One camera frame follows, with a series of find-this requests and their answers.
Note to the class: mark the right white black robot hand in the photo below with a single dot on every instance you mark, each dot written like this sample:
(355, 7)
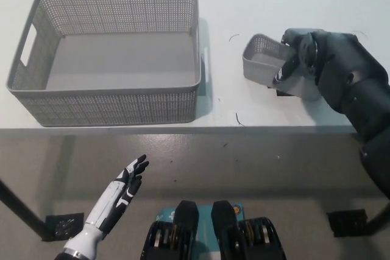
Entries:
(335, 56)

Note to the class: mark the black floor foot plate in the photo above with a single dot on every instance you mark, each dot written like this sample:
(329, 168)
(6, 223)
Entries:
(347, 222)
(64, 225)

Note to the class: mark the black table leg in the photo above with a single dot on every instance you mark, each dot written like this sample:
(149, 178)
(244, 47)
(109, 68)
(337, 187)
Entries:
(381, 214)
(22, 208)

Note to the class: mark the small grey perforated basket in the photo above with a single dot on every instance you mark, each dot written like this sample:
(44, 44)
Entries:
(259, 65)

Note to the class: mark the large grey perforated basket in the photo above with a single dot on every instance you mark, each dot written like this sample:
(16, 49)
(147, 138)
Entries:
(122, 104)

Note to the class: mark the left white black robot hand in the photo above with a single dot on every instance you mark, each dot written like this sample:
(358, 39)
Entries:
(112, 196)

